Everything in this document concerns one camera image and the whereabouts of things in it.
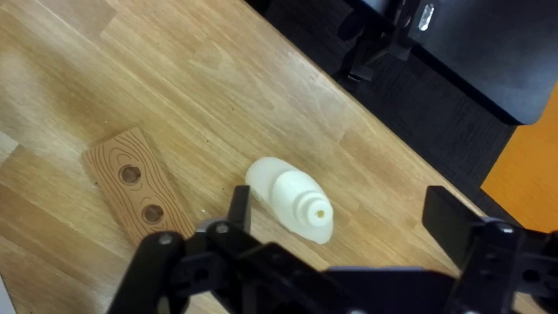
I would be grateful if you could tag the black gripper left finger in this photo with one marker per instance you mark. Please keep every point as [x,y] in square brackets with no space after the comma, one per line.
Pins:
[193,272]

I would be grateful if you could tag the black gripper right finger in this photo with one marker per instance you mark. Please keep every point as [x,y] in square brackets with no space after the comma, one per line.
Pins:
[500,261]

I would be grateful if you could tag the white plastic bottle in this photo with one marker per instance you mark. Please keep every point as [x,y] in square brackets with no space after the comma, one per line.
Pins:
[290,197]

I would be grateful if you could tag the orange flat panel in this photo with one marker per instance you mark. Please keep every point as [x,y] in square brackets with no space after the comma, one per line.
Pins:
[529,174]

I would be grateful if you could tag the wooden block with holes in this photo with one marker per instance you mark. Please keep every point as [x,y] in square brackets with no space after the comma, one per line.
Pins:
[137,184]

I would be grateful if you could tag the black rounded box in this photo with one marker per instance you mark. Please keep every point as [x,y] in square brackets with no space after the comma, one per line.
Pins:
[494,52]

